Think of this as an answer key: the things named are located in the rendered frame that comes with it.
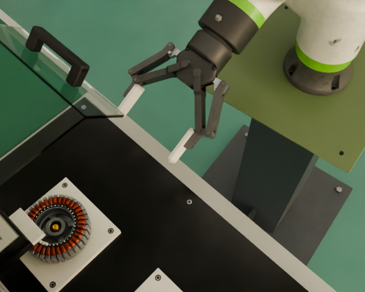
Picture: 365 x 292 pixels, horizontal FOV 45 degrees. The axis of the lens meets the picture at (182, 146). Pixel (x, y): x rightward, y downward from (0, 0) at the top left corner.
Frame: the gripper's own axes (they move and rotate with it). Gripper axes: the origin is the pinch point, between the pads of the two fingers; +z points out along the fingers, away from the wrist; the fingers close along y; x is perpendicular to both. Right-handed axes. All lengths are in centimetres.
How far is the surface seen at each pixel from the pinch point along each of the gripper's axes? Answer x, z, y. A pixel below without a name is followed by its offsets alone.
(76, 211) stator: 6.5, 16.9, -1.3
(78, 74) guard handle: 22.1, -3.4, 2.8
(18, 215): 15.5, 20.2, 1.6
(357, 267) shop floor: -96, 3, -48
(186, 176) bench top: -9.6, 2.9, -7.8
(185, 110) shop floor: -99, -3, 40
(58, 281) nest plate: 7.9, 26.8, -7.0
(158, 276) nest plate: 2.1, 16.5, -18.2
